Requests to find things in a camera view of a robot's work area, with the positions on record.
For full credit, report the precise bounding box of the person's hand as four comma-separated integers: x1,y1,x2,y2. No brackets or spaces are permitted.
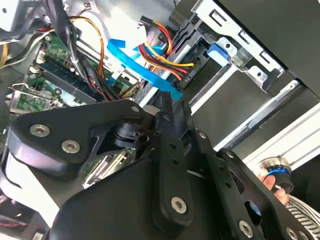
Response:
257,168,291,204

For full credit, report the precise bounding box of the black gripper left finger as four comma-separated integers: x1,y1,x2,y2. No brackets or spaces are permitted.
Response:
6,91,197,233

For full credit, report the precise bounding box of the blue disk wire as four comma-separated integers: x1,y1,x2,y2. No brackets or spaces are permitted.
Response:
106,38,184,101

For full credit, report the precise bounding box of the round black tool blue ring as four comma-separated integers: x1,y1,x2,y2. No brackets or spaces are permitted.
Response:
258,155,295,194

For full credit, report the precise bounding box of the multicolour disk power wire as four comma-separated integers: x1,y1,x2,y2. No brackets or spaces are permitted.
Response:
138,15,195,81

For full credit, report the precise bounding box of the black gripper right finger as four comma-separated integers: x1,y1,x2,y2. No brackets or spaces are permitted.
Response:
180,99,316,240

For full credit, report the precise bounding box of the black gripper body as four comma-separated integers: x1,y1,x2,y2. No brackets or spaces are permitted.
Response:
47,123,235,240

